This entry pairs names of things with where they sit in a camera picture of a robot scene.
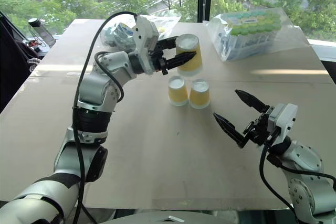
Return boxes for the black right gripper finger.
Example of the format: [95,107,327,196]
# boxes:
[234,89,271,113]
[213,112,250,149]

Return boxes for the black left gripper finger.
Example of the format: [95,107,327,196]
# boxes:
[165,51,197,70]
[157,37,180,50]

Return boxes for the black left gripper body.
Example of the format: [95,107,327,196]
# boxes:
[150,40,169,76]

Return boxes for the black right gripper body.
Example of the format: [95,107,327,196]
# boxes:
[243,106,275,146]

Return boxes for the yellow paper cup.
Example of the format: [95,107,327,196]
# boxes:
[175,33,204,78]
[167,74,190,107]
[188,78,211,110]

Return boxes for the plastic bag of cups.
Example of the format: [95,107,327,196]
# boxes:
[207,7,312,62]

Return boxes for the crumpled clear plastic bag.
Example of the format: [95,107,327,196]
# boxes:
[100,14,182,52]

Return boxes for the grey rounded robot torso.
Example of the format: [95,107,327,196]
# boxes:
[101,214,241,224]

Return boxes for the clear bottle with black cap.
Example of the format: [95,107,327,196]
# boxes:
[28,17,57,48]

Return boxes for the dark chair with cloth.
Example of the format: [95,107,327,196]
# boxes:
[0,10,44,114]

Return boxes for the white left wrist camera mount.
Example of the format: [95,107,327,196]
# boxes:
[133,16,160,76]

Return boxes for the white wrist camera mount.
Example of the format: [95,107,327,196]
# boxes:
[133,16,160,76]
[267,103,299,144]

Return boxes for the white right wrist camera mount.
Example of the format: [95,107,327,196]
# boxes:
[267,103,299,144]

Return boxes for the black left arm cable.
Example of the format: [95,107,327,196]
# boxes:
[72,11,139,224]

